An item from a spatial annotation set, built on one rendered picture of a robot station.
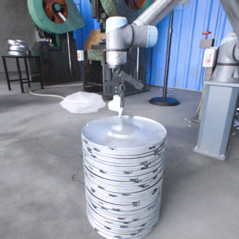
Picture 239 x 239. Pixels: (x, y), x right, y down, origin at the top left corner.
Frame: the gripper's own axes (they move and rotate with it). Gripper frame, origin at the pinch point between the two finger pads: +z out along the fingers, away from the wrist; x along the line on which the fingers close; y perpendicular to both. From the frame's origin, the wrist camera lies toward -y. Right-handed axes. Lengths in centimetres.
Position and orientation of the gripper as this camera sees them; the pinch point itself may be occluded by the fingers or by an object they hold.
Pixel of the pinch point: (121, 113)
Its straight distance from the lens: 78.1
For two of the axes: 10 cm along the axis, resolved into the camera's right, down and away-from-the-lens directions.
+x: 0.9, 3.3, -9.4
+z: 0.0, 9.4, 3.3
